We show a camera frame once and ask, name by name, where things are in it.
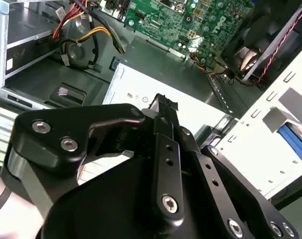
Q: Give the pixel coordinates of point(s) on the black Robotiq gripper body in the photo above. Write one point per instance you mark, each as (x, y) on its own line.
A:
(111, 204)

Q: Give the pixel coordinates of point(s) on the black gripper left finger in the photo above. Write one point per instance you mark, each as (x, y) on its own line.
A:
(53, 124)

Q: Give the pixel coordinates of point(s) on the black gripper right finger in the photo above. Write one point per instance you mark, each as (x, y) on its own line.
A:
(230, 189)

